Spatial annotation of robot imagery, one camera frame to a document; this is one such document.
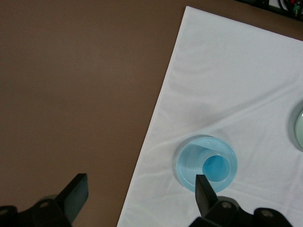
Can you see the pale green round plate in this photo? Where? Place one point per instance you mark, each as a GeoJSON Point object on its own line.
{"type": "Point", "coordinates": [298, 127]}

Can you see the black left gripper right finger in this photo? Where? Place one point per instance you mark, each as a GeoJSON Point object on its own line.
{"type": "Point", "coordinates": [204, 194]}

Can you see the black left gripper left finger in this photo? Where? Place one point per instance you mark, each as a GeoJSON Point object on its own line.
{"type": "Point", "coordinates": [75, 196]}

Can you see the light blue round plate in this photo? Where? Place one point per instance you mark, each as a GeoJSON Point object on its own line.
{"type": "Point", "coordinates": [189, 163]}

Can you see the white square cloth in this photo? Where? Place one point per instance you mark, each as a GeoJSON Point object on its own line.
{"type": "Point", "coordinates": [225, 94]}

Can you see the light blue cup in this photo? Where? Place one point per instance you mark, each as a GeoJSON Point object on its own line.
{"type": "Point", "coordinates": [216, 166]}

